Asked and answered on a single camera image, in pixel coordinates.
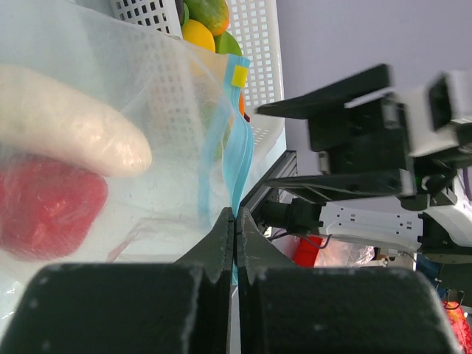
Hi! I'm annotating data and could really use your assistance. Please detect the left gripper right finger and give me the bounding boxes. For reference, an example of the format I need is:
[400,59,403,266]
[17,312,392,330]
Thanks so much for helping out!
[235,208,461,353]

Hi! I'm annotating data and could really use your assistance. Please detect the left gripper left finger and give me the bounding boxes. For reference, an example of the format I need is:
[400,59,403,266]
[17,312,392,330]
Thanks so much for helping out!
[1,208,235,353]

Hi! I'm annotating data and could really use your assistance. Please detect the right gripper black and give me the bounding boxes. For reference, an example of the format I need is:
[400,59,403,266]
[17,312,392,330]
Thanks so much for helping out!
[256,63,471,207]

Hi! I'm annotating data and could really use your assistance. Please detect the red bell pepper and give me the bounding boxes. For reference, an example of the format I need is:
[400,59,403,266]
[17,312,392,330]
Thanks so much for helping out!
[1,156,108,261]

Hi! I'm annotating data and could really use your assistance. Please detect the yellow lemon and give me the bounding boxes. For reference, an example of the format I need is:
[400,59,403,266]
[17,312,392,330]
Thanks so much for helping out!
[181,19,216,52]

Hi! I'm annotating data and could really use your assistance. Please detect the clear zip top bag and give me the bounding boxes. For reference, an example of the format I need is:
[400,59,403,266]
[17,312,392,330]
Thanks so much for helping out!
[1,1,254,322]

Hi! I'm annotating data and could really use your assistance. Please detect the white radish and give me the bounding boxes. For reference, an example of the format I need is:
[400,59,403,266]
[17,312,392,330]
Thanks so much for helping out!
[1,64,153,177]

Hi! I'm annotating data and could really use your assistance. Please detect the orange papaya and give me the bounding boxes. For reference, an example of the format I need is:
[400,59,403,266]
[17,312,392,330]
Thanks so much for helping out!
[238,92,245,116]

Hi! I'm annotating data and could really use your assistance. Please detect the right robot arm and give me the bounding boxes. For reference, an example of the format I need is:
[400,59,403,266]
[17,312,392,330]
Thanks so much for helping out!
[257,63,471,264]

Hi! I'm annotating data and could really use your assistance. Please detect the white plastic basket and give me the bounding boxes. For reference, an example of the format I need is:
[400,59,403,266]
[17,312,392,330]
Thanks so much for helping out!
[110,0,286,175]

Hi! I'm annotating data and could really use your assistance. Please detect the green leaf vegetable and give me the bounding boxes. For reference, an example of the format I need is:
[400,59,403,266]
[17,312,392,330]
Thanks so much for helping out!
[214,32,243,56]

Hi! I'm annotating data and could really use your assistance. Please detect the green orange mango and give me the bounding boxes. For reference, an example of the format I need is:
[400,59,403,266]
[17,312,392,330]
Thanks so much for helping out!
[184,0,229,36]

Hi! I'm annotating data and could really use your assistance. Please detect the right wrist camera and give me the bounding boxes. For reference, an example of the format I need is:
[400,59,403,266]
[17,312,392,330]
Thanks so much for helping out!
[395,69,471,157]

